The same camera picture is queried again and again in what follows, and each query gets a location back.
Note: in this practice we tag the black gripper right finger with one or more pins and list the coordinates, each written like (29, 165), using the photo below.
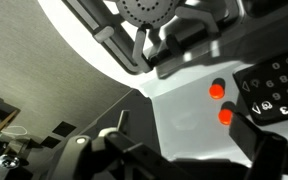
(267, 156)

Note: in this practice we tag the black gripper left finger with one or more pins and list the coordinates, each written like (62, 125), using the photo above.
(140, 160)

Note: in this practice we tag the orange round stove button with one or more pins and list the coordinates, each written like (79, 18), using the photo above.
(224, 117)
(216, 91)

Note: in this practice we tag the black stove number keypad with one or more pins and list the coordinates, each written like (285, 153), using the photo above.
(277, 90)

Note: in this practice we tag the grey toy stove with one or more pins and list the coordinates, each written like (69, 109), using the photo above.
(184, 100)

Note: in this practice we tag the stove burner grate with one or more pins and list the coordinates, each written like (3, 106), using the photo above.
(140, 50)

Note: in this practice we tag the round perforated stove burner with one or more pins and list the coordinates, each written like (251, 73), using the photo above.
(147, 11)

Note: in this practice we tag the shiny glass object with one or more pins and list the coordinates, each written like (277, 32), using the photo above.
(6, 161)

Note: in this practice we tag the wooden frame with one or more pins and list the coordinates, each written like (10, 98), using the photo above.
(4, 115)

